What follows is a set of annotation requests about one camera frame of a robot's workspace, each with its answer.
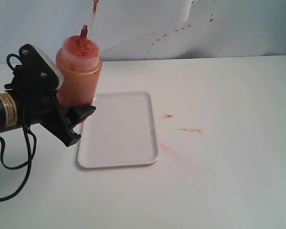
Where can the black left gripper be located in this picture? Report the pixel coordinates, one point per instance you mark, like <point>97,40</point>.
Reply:
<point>39,106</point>

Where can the ketchup squeeze bottle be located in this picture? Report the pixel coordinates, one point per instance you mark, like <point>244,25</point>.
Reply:
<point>80,63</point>

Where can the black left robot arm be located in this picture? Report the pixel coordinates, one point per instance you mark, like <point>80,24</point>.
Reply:
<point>11,116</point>

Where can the white rectangular plastic tray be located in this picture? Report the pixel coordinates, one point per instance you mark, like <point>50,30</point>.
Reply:
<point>120,133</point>

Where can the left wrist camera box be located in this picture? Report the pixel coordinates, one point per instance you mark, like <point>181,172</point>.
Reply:
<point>40,71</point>

